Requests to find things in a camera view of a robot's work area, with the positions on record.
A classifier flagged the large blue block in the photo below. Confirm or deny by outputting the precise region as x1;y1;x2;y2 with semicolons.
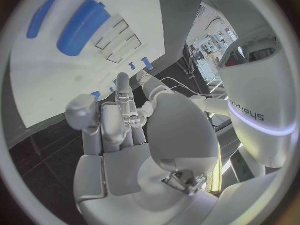
56;0;112;57

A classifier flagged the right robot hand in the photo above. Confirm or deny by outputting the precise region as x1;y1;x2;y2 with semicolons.
64;72;223;225

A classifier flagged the white task board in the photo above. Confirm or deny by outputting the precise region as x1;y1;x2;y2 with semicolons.
8;0;167;130

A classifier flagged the white cable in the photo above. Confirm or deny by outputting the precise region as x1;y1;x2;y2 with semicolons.
160;77;207;98
169;85;227;99

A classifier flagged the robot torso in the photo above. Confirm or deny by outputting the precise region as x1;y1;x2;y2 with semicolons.
205;0;299;171

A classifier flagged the long blue cylinder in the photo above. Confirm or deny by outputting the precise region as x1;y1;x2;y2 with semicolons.
26;0;65;40

